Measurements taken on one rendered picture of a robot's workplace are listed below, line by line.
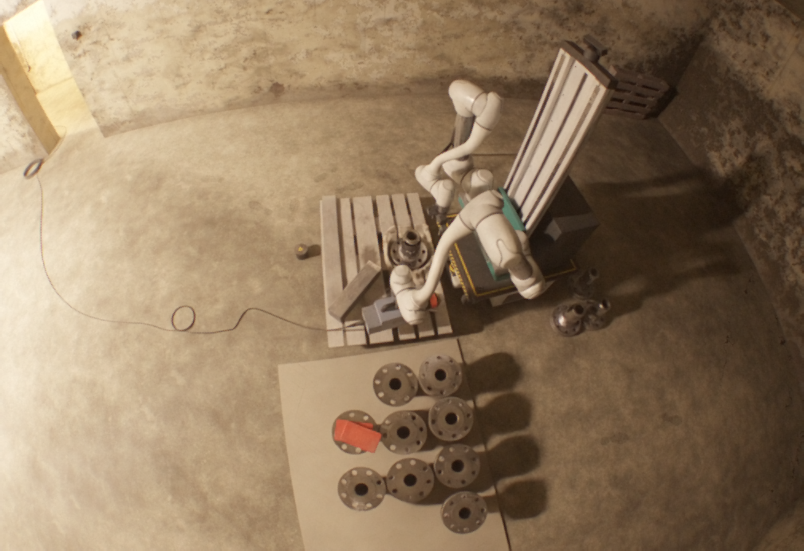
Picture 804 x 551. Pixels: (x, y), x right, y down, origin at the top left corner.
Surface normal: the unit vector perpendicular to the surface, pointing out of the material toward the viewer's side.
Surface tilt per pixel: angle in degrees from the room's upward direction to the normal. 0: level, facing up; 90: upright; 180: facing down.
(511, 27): 90
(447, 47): 91
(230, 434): 0
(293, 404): 0
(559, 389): 0
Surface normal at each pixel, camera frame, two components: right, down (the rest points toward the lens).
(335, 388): 0.08, -0.54
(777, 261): -0.98, 0.09
